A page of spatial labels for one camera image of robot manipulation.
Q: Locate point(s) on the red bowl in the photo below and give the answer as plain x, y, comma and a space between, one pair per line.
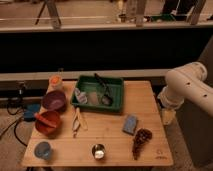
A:
52, 116

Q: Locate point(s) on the purple bowl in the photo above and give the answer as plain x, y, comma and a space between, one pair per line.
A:
54, 100

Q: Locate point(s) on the blue plastic cup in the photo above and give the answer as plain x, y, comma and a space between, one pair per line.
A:
43, 150

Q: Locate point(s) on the green plastic tray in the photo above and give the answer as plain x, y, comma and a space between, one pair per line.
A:
88, 83

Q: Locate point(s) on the red spatula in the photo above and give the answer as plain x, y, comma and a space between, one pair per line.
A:
44, 120

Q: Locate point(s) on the blue power adapter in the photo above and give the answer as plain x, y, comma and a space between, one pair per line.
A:
29, 112

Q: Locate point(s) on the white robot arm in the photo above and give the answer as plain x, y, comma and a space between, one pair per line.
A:
185, 82

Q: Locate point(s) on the beige eraser block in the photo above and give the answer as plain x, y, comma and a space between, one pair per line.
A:
93, 98

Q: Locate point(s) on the blue sponge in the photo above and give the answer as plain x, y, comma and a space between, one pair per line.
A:
130, 124

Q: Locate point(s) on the blue white packet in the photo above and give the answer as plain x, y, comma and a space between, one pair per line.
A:
80, 96

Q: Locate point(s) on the wooden tongs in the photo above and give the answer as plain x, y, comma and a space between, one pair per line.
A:
78, 122

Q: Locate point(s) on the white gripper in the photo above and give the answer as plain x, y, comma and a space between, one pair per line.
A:
168, 115

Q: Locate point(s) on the black ladle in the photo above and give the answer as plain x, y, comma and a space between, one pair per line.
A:
106, 98

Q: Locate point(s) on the small metal cup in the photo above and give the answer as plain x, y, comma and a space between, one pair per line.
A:
98, 151

